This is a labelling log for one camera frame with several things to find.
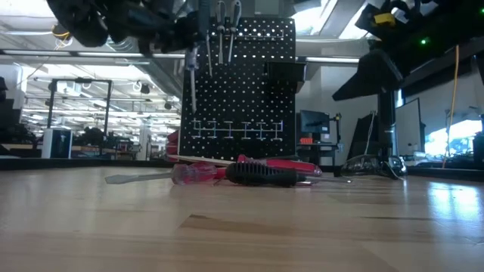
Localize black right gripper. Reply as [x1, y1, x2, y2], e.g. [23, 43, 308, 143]
[331, 0, 455, 102]

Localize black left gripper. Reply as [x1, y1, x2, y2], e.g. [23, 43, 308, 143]
[108, 0, 202, 54]

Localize black smooth handled screwdriver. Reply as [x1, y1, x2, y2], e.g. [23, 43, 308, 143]
[227, 0, 244, 64]

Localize clear safety glasses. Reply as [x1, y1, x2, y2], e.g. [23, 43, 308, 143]
[339, 153, 408, 181]

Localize white board panel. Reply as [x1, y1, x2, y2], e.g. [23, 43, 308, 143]
[395, 97, 427, 159]

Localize short ceiling light strip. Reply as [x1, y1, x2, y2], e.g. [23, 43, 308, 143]
[304, 55, 360, 65]

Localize black tower column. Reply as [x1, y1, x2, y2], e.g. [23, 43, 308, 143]
[377, 88, 398, 158]

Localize leaning black panel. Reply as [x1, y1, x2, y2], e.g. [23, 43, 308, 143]
[345, 110, 379, 159]

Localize black computer monitor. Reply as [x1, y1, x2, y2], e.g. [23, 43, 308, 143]
[299, 109, 331, 134]

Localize black metal pegboard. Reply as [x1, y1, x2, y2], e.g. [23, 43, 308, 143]
[178, 15, 298, 162]

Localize black desk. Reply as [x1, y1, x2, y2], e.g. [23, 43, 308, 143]
[300, 141, 345, 166]

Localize black pegboard bin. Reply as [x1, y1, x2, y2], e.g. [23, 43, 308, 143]
[263, 60, 307, 94]

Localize long ceiling light strip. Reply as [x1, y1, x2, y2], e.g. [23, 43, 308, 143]
[0, 48, 186, 60]

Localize bright display screen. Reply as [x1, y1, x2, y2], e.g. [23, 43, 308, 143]
[423, 119, 484, 156]

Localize red tool chest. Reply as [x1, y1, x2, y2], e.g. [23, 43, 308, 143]
[165, 129, 180, 162]

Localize red clear flathead screwdriver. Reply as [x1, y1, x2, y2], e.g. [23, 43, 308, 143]
[104, 162, 228, 187]

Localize straight wire tool rail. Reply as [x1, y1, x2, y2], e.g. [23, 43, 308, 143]
[211, 32, 285, 42]

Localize yellow cable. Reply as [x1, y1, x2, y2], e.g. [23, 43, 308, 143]
[441, 44, 461, 169]

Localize wire ring hook rail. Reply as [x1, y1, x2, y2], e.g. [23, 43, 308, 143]
[190, 118, 284, 142]

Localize black gantry frame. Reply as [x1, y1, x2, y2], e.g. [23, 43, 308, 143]
[46, 77, 113, 130]

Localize hanging cable reel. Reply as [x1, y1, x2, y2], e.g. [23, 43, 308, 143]
[51, 22, 73, 50]

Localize black ribbed handle screwdriver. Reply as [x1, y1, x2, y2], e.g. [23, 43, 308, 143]
[225, 161, 353, 189]

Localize black aluminium table frame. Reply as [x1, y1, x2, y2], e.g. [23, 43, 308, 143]
[0, 156, 484, 182]

